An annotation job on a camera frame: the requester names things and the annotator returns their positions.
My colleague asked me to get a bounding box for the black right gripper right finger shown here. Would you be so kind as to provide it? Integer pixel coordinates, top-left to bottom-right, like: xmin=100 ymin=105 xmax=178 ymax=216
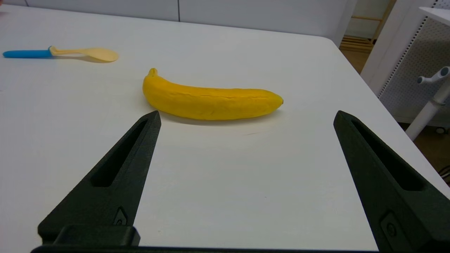
xmin=333 ymin=110 xmax=450 ymax=251

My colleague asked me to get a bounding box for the blue-handled yellow spoon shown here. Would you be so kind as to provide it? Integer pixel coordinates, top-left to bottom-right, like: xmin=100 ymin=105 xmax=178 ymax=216
xmin=3 ymin=46 xmax=120 ymax=63

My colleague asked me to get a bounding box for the yellow banana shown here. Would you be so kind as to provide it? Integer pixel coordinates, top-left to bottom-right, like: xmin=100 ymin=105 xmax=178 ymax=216
xmin=142 ymin=68 xmax=284 ymax=121

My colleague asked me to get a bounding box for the white perforated panel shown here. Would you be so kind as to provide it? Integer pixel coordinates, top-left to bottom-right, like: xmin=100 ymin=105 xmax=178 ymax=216
xmin=360 ymin=0 xmax=450 ymax=124

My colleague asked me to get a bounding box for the wooden shelf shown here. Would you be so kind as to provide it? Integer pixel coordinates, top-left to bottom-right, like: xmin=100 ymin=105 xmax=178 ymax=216
xmin=339 ymin=12 xmax=391 ymax=53

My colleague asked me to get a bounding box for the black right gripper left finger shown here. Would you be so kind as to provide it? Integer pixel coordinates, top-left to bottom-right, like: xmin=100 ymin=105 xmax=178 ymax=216
xmin=37 ymin=111 xmax=162 ymax=247

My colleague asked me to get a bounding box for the white desk crank handle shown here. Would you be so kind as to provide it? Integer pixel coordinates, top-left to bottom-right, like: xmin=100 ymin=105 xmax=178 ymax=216
xmin=417 ymin=66 xmax=450 ymax=85

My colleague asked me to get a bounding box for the white metal stand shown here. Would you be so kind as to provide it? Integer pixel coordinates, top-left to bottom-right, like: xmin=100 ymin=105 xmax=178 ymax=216
xmin=406 ymin=6 xmax=450 ymax=141

